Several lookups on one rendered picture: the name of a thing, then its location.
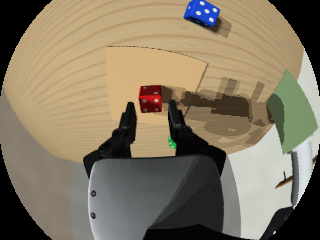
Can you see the green die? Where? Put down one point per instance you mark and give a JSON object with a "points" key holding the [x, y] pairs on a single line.
{"points": [[171, 143]]}

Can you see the red die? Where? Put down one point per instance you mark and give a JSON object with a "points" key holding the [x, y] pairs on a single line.
{"points": [[150, 99]]}

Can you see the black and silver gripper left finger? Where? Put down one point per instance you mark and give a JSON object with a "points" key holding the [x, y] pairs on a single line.
{"points": [[115, 146]]}

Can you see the blue die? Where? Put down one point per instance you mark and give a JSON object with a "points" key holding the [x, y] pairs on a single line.
{"points": [[202, 13]]}

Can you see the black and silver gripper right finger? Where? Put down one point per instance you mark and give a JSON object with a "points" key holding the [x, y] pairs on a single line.
{"points": [[188, 140]]}

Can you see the tan flat mat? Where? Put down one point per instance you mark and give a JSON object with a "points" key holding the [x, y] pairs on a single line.
{"points": [[129, 67]]}

